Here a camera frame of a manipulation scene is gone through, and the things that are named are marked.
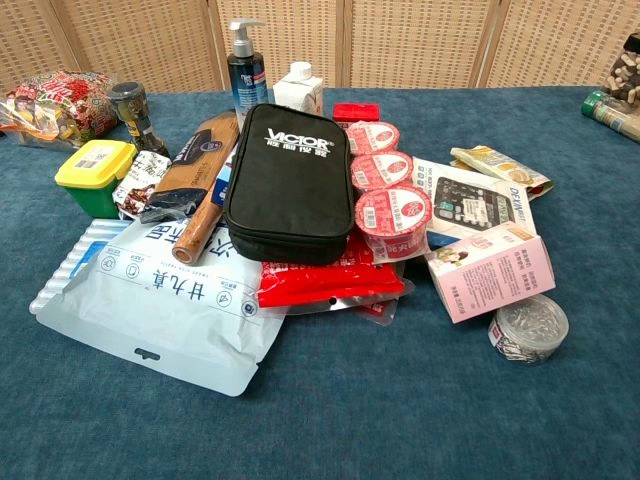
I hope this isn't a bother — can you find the small red box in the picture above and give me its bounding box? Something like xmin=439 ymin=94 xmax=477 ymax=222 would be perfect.
xmin=332 ymin=102 xmax=381 ymax=132

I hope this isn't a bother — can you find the dark blue pump dispenser bottle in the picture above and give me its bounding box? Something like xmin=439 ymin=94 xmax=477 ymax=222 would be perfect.
xmin=227 ymin=18 xmax=269 ymax=121

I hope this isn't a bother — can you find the brown spaghetti pack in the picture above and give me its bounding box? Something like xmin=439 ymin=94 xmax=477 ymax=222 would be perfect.
xmin=139 ymin=110 xmax=241 ymax=224

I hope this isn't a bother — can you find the red white cup pack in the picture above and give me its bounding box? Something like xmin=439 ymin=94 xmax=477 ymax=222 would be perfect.
xmin=345 ymin=119 xmax=434 ymax=265

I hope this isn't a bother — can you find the woven rattan folding screen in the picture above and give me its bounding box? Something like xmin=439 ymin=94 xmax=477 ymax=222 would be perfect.
xmin=0 ymin=0 xmax=640 ymax=94

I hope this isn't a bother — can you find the pink white carton box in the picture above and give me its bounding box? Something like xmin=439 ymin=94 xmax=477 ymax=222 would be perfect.
xmin=424 ymin=222 xmax=557 ymax=325

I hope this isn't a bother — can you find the green cap spice jar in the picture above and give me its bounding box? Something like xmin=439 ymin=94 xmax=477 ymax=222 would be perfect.
xmin=580 ymin=89 xmax=640 ymax=144

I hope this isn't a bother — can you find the black Victor zipper case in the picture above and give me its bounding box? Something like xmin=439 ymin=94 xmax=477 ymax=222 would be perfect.
xmin=222 ymin=103 xmax=355 ymax=267

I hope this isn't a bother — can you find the wooden rolling pin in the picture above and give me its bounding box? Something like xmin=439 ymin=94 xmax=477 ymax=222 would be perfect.
xmin=178 ymin=149 xmax=240 ymax=266

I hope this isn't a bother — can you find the dark glass sauce bottle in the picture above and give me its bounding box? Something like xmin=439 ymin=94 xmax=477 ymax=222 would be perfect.
xmin=108 ymin=81 xmax=171 ymax=160

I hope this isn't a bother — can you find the round clear clip tin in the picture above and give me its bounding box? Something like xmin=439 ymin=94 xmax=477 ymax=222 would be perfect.
xmin=488 ymin=293 xmax=570 ymax=366

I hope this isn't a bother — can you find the red patterned snack bag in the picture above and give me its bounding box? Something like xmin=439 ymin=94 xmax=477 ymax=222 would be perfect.
xmin=0 ymin=70 xmax=119 ymax=151

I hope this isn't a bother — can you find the clear jar of mixed snacks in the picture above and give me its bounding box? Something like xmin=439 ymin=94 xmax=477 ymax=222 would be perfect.
xmin=601 ymin=33 xmax=640 ymax=107

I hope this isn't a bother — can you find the red foil food packet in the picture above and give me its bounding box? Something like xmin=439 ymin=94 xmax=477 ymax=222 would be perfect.
xmin=256 ymin=230 xmax=416 ymax=327

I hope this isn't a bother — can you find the white calculator box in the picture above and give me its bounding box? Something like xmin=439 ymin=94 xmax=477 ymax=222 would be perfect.
xmin=411 ymin=156 xmax=538 ymax=251

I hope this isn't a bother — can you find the yellow lid green container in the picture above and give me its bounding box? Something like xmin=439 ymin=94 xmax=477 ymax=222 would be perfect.
xmin=54 ymin=139 xmax=139 ymax=220

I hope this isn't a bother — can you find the yellow white snack sachet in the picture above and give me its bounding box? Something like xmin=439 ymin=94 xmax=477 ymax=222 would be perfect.
xmin=449 ymin=145 xmax=556 ymax=202

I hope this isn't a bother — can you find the blue table cloth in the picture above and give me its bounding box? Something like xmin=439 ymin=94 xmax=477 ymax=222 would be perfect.
xmin=0 ymin=85 xmax=640 ymax=480

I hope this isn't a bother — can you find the small chocolate snack packet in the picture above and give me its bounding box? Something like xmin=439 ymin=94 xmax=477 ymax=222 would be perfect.
xmin=112 ymin=149 xmax=172 ymax=220

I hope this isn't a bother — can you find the white milk carton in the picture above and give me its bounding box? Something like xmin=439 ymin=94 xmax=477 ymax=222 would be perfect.
xmin=272 ymin=60 xmax=324 ymax=117

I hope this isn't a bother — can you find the large white blue pouch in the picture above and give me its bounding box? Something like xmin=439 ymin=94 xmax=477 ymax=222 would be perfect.
xmin=34 ymin=217 xmax=290 ymax=399

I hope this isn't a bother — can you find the corrugated white blue pouch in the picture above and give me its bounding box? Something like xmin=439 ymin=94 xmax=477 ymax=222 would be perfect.
xmin=28 ymin=218 xmax=132 ymax=316

